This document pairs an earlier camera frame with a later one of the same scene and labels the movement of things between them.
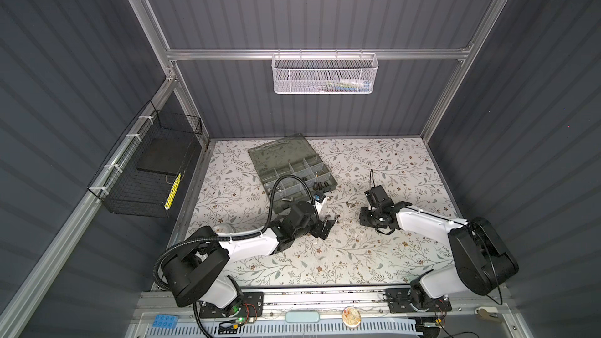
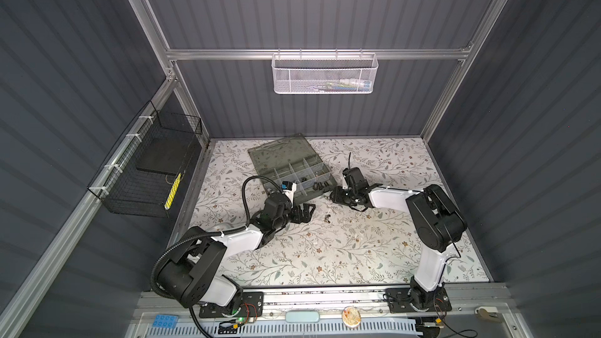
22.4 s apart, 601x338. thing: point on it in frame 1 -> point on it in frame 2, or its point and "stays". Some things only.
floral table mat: (233, 196) stays
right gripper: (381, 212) -> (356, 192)
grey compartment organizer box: (293, 156) stays
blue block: (165, 321) stays
